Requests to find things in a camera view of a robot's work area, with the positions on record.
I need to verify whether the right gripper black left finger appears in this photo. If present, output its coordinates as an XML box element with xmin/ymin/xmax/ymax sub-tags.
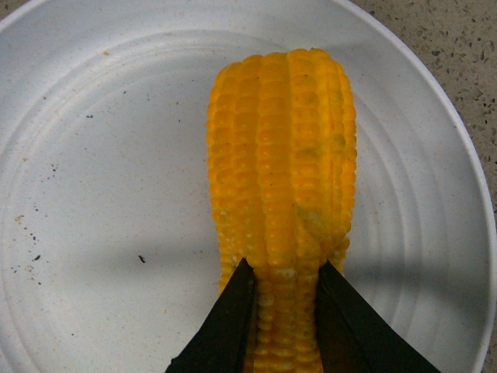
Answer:
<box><xmin>166</xmin><ymin>259</ymin><xmax>257</xmax><ymax>372</ymax></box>

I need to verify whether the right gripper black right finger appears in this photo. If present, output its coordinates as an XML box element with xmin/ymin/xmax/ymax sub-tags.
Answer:
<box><xmin>317</xmin><ymin>262</ymin><xmax>438</xmax><ymax>372</ymax></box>

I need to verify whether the yellow corn cob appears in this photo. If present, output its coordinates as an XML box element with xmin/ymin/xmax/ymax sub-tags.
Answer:
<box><xmin>207</xmin><ymin>48</ymin><xmax>357</xmax><ymax>372</ymax></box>

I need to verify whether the light blue plate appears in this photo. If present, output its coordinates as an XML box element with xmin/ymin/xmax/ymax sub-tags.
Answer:
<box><xmin>1</xmin><ymin>1</ymin><xmax>496</xmax><ymax>372</ymax></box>

